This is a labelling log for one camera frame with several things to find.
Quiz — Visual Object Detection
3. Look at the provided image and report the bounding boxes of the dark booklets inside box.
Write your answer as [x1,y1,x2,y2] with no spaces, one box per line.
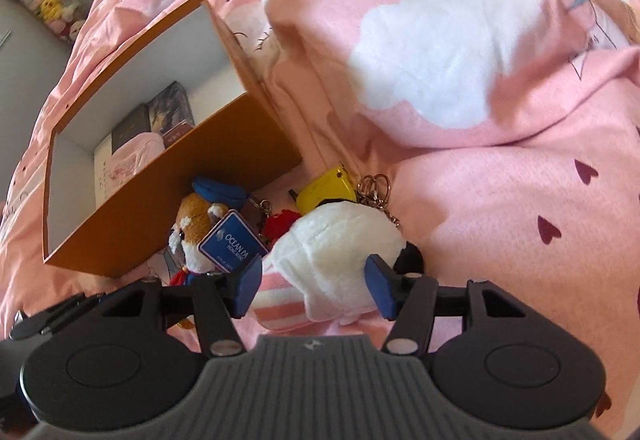
[147,81,196,136]

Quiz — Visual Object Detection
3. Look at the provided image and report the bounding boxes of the brown dog plush blue cap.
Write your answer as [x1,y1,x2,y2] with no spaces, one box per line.
[167,176,251,331]

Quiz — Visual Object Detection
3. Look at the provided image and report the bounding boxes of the red small toy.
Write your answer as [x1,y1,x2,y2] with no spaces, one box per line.
[262,207,303,241]

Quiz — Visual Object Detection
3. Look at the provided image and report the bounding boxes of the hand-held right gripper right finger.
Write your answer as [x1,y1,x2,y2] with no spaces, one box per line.
[364,254,546,356]

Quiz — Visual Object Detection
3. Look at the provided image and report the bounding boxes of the blue hang tag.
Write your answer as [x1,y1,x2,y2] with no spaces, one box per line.
[197,210,271,273]

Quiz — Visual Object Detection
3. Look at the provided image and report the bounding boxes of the plain dark box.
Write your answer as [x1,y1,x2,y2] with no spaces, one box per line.
[111,104,151,151]

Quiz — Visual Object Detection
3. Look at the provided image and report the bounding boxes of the pink soft pouch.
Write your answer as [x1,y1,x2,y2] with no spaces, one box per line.
[112,133,166,166]

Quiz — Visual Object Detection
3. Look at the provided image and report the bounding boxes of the metal key clasp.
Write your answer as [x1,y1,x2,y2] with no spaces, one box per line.
[248,197,273,237]

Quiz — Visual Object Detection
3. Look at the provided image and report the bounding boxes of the pink printed duvet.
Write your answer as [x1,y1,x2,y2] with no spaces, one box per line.
[0,0,640,440]

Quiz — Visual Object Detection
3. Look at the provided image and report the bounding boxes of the white flat box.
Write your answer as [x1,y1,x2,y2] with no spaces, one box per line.
[92,135,151,206]

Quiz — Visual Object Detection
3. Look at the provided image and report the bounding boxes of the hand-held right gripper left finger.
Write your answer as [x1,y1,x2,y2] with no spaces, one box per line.
[100,254,264,357]

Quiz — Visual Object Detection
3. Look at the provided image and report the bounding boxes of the white plush toy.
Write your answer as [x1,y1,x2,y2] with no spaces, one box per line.
[250,203,426,333]

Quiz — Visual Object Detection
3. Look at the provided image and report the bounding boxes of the metal keyring cluster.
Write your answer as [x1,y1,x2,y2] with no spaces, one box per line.
[356,173,403,228]

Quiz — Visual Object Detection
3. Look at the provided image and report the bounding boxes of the maroon booklet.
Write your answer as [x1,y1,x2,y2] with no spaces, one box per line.
[162,119,196,143]

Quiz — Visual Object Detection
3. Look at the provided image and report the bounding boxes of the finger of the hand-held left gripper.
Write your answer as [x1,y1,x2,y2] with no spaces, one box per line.
[9,293,108,341]

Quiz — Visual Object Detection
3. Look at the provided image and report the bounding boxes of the yellow toy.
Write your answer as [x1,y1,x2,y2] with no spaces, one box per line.
[289,161,358,216]

